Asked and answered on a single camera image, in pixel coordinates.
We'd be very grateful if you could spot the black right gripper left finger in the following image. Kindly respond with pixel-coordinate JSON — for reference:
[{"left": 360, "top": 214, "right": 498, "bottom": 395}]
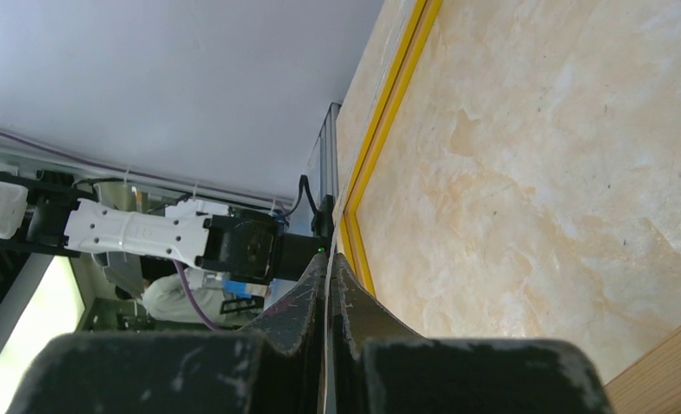
[{"left": 243, "top": 253, "right": 328, "bottom": 413}]

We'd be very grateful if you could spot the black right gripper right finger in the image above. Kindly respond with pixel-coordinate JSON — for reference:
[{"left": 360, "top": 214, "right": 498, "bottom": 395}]
[{"left": 328, "top": 253, "right": 420, "bottom": 413}]

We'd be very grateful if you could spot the wooden yellow picture frame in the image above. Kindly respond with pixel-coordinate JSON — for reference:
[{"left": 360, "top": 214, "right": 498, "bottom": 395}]
[{"left": 338, "top": 1, "right": 681, "bottom": 413}]

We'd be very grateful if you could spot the building and sky photo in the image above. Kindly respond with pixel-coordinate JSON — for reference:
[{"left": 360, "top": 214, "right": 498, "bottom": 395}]
[{"left": 322, "top": 246, "right": 337, "bottom": 414}]

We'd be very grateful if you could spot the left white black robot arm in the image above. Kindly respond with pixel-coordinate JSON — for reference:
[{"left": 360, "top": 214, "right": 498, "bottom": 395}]
[{"left": 0, "top": 172, "right": 327, "bottom": 413}]

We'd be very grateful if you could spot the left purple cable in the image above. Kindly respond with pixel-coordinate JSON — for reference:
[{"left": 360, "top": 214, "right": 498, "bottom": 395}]
[{"left": 171, "top": 260, "right": 224, "bottom": 333}]

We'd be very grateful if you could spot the aluminium front rail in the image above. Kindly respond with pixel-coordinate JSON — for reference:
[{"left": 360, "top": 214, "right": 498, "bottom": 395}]
[{"left": 308, "top": 103, "right": 341, "bottom": 238}]

